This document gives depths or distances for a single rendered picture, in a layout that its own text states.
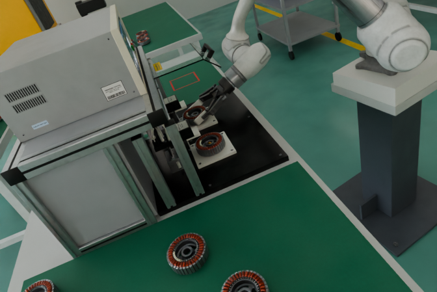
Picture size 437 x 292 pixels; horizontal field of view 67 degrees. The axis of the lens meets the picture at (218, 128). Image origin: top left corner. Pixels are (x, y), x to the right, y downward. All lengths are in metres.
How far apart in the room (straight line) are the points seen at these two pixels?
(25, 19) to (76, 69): 3.70
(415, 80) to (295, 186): 0.61
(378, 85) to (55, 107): 1.09
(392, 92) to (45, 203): 1.18
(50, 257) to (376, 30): 1.26
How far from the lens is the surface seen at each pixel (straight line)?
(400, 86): 1.33
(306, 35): 3.70
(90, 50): 0.98
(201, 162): 1.20
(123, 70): 0.99
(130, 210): 1.08
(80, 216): 1.09
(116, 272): 1.07
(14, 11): 4.68
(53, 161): 0.97
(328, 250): 0.91
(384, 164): 1.69
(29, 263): 1.31
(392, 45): 1.14
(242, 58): 1.39
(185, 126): 1.16
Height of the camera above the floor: 1.50
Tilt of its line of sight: 32 degrees down
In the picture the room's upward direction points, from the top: 19 degrees counter-clockwise
